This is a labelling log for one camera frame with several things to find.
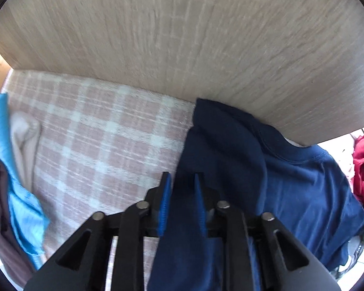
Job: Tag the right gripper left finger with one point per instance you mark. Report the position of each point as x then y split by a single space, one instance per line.
81 263

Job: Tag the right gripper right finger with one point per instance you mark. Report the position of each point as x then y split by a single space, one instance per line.
258 252

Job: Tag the navy blue garment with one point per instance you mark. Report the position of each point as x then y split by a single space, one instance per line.
256 169

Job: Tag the light blue garment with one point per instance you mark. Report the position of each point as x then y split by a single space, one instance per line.
26 216

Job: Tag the black grey garment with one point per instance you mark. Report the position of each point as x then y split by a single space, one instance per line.
355 249

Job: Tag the dark brown garment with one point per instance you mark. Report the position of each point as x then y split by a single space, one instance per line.
16 262

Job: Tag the pink plaid blanket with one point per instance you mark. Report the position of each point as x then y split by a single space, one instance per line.
102 145

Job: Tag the beige garment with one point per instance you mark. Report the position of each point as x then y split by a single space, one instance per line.
25 131

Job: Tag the large wood grain board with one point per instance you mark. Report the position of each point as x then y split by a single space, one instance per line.
297 65

